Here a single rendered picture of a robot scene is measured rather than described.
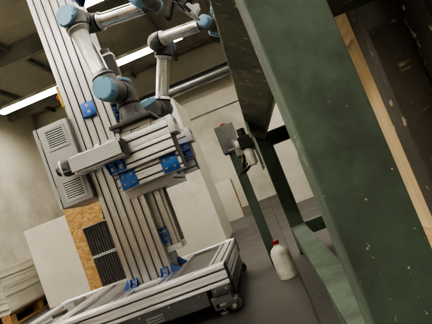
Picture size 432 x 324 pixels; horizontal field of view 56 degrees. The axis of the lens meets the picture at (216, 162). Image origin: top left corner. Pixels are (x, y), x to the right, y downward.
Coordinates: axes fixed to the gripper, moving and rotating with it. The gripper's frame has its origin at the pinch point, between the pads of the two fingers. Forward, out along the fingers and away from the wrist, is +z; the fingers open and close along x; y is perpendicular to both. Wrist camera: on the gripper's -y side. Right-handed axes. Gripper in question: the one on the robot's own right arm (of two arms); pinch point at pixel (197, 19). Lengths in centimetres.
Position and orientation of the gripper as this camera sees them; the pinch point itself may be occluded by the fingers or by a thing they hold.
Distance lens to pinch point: 198.2
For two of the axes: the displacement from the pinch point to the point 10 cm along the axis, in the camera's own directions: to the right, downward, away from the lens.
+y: 6.5, -7.5, -0.5
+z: 7.5, 6.6, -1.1
